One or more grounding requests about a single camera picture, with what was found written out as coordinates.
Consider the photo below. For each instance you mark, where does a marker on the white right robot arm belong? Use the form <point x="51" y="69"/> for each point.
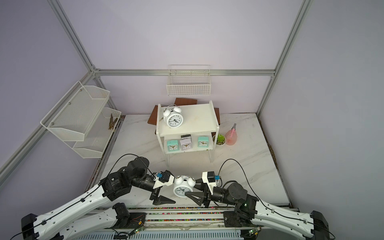
<point x="252" y="211"/>

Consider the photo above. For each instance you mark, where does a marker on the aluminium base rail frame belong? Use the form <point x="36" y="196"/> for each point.
<point x="193" y="223"/>

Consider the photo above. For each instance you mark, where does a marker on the white mesh upper wall bin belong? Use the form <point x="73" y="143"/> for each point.
<point x="72" y="120"/>

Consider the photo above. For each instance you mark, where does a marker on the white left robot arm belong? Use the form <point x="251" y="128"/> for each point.
<point x="69" y="221"/>

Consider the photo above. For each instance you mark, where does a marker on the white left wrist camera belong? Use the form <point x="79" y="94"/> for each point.
<point x="165" y="178"/>

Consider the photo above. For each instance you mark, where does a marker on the mint green alarm clock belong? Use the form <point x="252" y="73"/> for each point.
<point x="203" y="141"/>
<point x="173" y="145"/>

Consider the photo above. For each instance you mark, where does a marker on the white wire wall basket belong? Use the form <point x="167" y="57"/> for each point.
<point x="189" y="80"/>

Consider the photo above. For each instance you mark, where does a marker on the white twin-bell alarm clock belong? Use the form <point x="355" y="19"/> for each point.
<point x="172" y="116"/>

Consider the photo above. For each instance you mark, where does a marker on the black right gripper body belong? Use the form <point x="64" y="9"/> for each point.
<point x="217" y="196"/>

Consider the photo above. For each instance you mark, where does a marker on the clear square alarm clock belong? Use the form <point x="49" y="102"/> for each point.
<point x="183" y="137"/>
<point x="186" y="144"/>

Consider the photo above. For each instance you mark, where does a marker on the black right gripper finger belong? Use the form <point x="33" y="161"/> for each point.
<point x="199" y="181"/>
<point x="197" y="197"/>

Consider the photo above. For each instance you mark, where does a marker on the green succulent in white pot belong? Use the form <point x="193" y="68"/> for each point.
<point x="220" y="139"/>

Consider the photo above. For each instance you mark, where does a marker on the pink spray bottle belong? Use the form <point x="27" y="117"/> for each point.
<point x="231" y="136"/>

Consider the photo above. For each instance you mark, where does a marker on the white mesh lower wall bin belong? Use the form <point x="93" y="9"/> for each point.
<point x="97" y="139"/>

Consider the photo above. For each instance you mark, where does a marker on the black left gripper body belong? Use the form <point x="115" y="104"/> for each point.
<point x="156" y="191"/>

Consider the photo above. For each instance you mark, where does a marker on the white two-tier shelf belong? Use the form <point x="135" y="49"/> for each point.
<point x="210" y="150"/>

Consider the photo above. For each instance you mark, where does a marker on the white mesh wall bin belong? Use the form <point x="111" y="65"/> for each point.
<point x="97" y="139"/>
<point x="72" y="120"/>

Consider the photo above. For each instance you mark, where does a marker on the brown wooden step stand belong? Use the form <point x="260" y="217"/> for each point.
<point x="180" y="103"/>

